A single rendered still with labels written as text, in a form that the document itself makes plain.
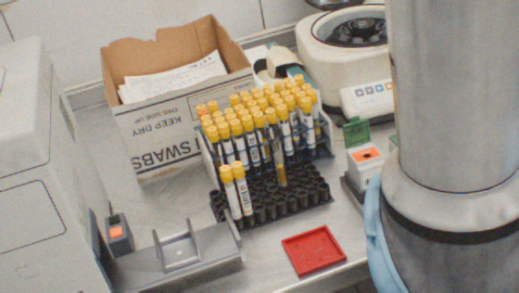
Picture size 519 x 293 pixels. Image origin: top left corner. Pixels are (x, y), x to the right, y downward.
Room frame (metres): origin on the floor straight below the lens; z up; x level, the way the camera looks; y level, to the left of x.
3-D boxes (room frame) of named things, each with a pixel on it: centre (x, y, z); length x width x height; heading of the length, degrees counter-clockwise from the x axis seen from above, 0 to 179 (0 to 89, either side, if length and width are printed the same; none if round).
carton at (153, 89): (0.92, 0.13, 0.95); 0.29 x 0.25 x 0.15; 11
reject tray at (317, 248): (0.52, -0.04, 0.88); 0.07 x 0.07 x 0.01; 11
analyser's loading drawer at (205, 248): (0.52, 0.15, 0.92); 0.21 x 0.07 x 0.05; 101
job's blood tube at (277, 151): (0.64, -0.02, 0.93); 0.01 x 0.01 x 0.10; 12
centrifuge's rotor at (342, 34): (0.95, -0.24, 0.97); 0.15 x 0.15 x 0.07
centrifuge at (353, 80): (0.93, -0.24, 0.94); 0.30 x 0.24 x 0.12; 2
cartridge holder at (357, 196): (0.61, -0.14, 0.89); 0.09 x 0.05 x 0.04; 9
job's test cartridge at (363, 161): (0.61, -0.14, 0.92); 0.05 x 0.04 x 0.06; 9
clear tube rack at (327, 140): (0.75, -0.01, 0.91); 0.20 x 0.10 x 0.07; 101
